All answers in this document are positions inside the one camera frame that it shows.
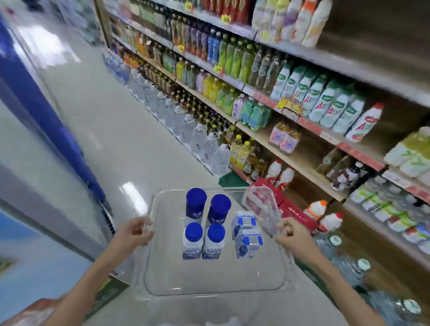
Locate person's left hand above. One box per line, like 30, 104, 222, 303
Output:
112, 216, 156, 258

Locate person's right hand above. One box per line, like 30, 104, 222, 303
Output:
274, 217, 323, 266

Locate small blue milk carton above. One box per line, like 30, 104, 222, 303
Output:
234, 228, 264, 259
231, 210, 258, 239

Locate blue-capped yogurt bottle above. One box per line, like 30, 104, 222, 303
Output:
201, 223, 226, 260
182, 222, 205, 261

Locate dark blue yogurt bottle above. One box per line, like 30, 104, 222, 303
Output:
205, 193, 232, 229
185, 187, 208, 226

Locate clear plastic tray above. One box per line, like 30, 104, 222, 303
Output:
142, 186, 296, 298

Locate white display refrigerator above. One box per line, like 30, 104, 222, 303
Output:
0, 99, 116, 266

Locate person's right forearm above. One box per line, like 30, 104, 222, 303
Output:
309, 255, 387, 326

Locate person's left forearm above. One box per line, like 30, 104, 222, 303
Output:
43, 248, 132, 326

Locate red cardboard carton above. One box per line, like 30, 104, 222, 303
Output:
245, 178, 318, 232

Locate white bottle orange cap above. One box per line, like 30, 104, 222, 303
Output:
304, 200, 328, 221

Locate white bottle red cap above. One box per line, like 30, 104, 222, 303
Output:
265, 159, 283, 184
317, 212, 345, 233
275, 167, 296, 190

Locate shrink-wrapped large water bottles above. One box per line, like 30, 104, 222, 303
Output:
312, 232, 430, 326

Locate row of lying green-label bottles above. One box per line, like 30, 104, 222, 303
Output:
349, 178, 430, 254

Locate pink label bottle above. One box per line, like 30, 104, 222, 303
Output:
279, 129, 302, 156
268, 120, 290, 148

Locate yellow red promotion tag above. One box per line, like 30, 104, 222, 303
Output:
275, 95, 303, 118

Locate row of white green-label bottles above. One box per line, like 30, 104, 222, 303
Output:
270, 62, 385, 143

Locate pale green juice bottle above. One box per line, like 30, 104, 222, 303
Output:
384, 126, 430, 167
399, 147, 430, 179

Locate rows of assorted colourful bottles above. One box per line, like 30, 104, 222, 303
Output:
107, 0, 273, 184

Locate row of pastel white bottles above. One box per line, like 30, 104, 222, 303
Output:
251, 0, 333, 48

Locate drink display shelving unit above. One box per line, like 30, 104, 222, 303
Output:
94, 0, 430, 273

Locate green frame chest freezer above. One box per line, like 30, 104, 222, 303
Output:
0, 208, 130, 326

